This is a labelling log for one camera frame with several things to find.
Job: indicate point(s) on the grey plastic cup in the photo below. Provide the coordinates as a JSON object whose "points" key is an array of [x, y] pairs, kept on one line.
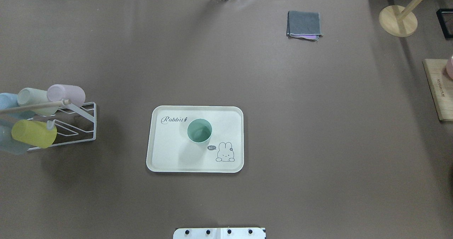
{"points": [[10, 145]]}

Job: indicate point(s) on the pink plastic cup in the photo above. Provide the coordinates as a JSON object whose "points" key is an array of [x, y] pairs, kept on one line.
{"points": [[58, 92]]}

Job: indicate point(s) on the black wire glass rack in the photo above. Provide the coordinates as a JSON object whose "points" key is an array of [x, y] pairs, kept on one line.
{"points": [[445, 18]]}

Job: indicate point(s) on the wooden cutting board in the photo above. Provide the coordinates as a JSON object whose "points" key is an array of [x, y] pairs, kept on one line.
{"points": [[441, 87]]}

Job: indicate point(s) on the white wire cup rack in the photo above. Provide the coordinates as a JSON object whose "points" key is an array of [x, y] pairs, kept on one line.
{"points": [[74, 124]]}

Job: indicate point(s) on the cream plastic cup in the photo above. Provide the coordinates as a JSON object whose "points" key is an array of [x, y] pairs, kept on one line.
{"points": [[31, 96]]}

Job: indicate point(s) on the light blue plastic cup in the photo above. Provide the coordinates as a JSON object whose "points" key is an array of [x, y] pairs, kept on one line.
{"points": [[9, 100]]}

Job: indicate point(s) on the grey folded cloth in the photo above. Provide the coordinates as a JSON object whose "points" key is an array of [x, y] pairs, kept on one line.
{"points": [[304, 25]]}

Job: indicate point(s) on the pink bowl with ice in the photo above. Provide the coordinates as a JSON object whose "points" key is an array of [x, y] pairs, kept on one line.
{"points": [[449, 67]]}

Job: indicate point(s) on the green plastic cup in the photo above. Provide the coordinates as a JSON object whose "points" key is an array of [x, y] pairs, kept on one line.
{"points": [[199, 130]]}

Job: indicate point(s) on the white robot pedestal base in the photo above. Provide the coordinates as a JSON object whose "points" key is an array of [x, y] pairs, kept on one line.
{"points": [[220, 233]]}

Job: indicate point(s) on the cream rabbit tray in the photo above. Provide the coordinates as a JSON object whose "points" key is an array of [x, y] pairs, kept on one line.
{"points": [[170, 150]]}

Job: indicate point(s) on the yellow plastic cup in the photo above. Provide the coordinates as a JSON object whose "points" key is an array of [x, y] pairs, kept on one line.
{"points": [[34, 133]]}

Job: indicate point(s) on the wooden mug tree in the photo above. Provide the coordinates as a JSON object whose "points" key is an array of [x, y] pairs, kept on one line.
{"points": [[399, 21]]}

